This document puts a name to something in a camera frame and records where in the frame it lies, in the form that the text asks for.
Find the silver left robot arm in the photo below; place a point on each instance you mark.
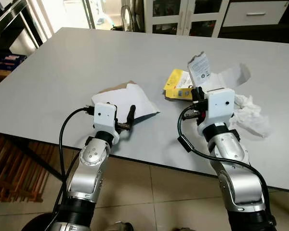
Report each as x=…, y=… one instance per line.
x=89, y=163

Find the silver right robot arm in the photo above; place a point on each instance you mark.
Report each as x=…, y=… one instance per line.
x=236, y=183

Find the white paper sheet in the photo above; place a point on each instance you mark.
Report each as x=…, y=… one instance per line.
x=130, y=98

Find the white opened carton with label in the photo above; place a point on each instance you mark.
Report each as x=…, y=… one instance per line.
x=221, y=79

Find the yellow flattened box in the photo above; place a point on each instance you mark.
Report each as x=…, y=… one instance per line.
x=173, y=79

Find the brown cardboard piece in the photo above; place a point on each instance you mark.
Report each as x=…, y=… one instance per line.
x=116, y=87

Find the crumpled white tissue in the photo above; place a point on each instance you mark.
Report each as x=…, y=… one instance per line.
x=250, y=118

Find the white cabinet with glass doors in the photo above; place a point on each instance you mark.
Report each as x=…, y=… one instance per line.
x=183, y=17

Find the metal fan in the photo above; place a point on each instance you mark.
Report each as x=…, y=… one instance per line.
x=127, y=18

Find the grey robot left foot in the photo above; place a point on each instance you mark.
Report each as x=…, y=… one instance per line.
x=119, y=226

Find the grey robot foot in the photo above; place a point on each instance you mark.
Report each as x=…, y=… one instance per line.
x=184, y=229
x=119, y=226

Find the grey robot right foot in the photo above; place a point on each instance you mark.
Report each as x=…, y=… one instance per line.
x=184, y=229

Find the brown wooden slatted rack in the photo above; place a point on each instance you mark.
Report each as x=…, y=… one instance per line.
x=14, y=168

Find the blue box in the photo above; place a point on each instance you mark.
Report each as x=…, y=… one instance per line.
x=7, y=61

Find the black metal shelf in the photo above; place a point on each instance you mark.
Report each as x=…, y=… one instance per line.
x=9, y=24

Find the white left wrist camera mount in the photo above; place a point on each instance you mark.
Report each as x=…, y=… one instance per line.
x=105, y=115

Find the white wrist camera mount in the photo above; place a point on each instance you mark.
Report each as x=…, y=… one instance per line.
x=105, y=115
x=220, y=106

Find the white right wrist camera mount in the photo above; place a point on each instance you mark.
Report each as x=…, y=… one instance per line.
x=220, y=106

